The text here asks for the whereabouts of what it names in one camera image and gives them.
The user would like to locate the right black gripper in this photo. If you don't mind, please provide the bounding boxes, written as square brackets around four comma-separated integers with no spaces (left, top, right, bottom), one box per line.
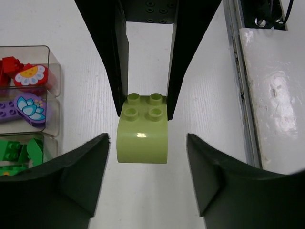
[75,0,221,120]

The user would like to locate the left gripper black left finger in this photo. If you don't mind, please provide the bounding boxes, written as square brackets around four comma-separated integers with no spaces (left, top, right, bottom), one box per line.
[0,133,110,229]

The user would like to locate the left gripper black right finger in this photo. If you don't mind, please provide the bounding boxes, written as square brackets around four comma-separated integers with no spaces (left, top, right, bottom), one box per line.
[187,134,305,229]

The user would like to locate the green square lego brick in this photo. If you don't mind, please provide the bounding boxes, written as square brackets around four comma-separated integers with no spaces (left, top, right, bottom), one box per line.
[0,165,28,176]

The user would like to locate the green long lego brick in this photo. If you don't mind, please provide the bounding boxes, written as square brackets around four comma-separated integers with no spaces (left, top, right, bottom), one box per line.
[0,140,28,163]

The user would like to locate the purple flower lego piece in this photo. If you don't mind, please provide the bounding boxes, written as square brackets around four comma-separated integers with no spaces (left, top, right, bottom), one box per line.
[13,93,53,128]

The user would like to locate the lime slope lego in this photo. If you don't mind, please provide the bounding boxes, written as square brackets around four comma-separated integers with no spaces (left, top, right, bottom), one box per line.
[116,93,168,164]

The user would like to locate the purple lego brick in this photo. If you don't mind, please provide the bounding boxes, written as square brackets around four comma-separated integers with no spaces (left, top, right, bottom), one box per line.
[0,100,21,123]

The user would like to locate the red arch lego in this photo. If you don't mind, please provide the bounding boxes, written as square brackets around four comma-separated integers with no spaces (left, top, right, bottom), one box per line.
[13,63,57,90]

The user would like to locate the red large lego brick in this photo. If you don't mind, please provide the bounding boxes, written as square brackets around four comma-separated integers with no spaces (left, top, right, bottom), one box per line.
[0,56,24,87]

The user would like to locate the clear bin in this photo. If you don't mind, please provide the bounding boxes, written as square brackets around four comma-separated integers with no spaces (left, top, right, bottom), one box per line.
[0,45,61,97]
[0,134,58,170]
[0,86,60,137]

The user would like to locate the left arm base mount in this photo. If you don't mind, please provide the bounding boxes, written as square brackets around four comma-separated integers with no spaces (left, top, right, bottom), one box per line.
[234,0,294,31]

